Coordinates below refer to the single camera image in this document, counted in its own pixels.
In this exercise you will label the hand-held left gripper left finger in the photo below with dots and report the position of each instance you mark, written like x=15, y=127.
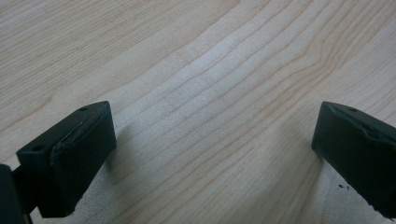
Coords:
x=74, y=155

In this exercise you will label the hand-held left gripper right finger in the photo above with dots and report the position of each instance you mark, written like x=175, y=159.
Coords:
x=358, y=149

